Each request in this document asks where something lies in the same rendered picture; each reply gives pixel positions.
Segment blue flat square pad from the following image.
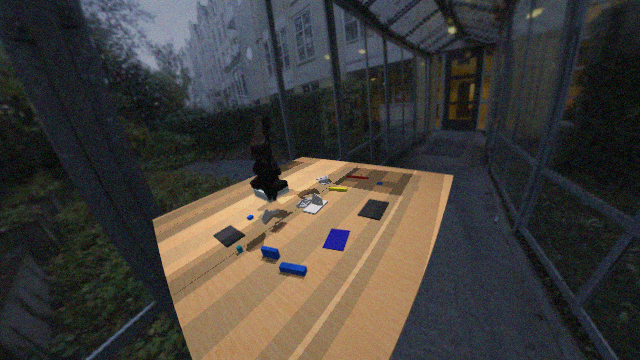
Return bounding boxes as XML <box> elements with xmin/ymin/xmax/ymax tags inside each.
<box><xmin>322</xmin><ymin>228</ymin><xmax>350</xmax><ymax>251</ymax></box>

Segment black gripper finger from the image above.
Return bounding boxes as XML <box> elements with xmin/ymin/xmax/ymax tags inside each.
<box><xmin>260</xmin><ymin>185</ymin><xmax>272</xmax><ymax>201</ymax></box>
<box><xmin>268</xmin><ymin>189</ymin><xmax>278</xmax><ymax>201</ymax></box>

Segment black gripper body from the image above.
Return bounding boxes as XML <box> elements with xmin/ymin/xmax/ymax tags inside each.
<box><xmin>261</xmin><ymin>167</ymin><xmax>288</xmax><ymax>191</ymax></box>

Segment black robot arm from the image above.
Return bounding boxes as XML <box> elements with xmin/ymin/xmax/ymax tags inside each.
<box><xmin>249</xmin><ymin>116</ymin><xmax>281</xmax><ymax>190</ymax></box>

